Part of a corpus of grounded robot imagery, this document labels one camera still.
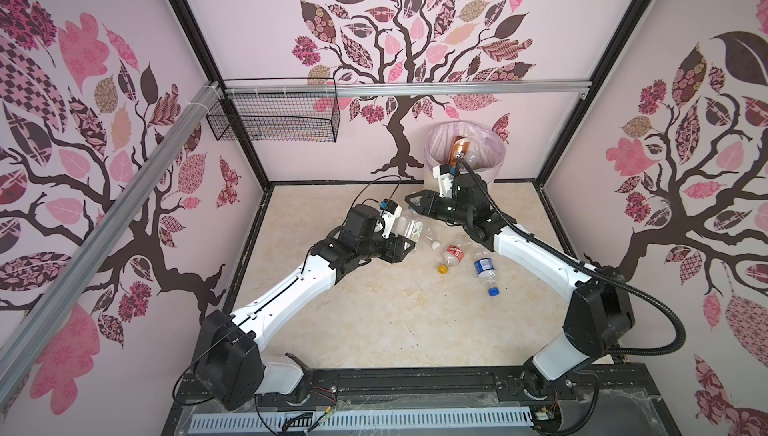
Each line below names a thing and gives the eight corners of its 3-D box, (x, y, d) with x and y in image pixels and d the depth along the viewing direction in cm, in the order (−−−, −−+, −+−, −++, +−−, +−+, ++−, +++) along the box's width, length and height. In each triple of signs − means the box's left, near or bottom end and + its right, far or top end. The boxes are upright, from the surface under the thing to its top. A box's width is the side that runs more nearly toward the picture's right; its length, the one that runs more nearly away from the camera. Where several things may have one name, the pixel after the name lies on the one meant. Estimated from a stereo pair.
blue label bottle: (480, 296, 91) (484, 289, 87) (474, 266, 98) (477, 258, 94) (497, 296, 91) (502, 289, 87) (490, 266, 98) (494, 258, 94)
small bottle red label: (442, 277, 95) (445, 268, 91) (431, 265, 98) (432, 257, 94) (461, 260, 99) (464, 252, 95) (450, 250, 102) (452, 241, 98)
